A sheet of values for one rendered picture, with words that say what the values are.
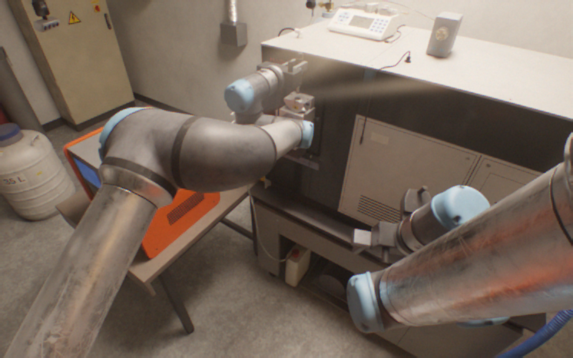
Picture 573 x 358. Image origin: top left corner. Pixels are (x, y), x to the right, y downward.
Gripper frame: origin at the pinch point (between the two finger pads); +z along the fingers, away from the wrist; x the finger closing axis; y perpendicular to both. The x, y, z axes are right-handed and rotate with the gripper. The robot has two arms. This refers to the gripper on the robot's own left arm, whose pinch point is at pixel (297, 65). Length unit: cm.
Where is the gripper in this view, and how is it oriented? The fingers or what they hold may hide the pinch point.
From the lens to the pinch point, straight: 100.5
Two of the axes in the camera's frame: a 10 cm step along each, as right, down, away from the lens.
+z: 5.4, -5.3, 6.5
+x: -8.4, -3.6, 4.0
